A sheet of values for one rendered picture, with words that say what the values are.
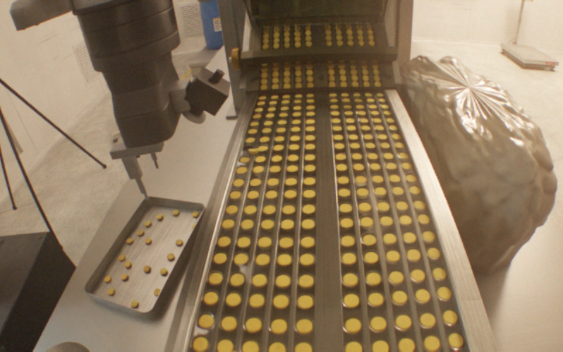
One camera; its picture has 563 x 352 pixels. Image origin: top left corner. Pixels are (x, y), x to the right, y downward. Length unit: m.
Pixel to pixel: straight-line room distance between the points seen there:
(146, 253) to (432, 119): 0.43
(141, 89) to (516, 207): 0.36
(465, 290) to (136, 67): 0.28
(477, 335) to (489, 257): 0.21
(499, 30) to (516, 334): 4.62
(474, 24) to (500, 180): 4.38
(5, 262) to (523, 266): 0.83
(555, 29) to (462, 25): 1.48
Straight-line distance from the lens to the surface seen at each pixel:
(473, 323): 0.24
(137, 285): 0.48
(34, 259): 0.64
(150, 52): 0.25
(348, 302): 0.24
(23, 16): 0.27
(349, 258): 0.26
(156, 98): 0.26
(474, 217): 0.38
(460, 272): 0.26
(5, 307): 0.61
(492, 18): 4.81
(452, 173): 0.36
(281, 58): 0.50
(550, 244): 0.56
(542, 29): 5.27
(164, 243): 0.51
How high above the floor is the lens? 1.16
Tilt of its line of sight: 38 degrees down
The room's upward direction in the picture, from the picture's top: 6 degrees counter-clockwise
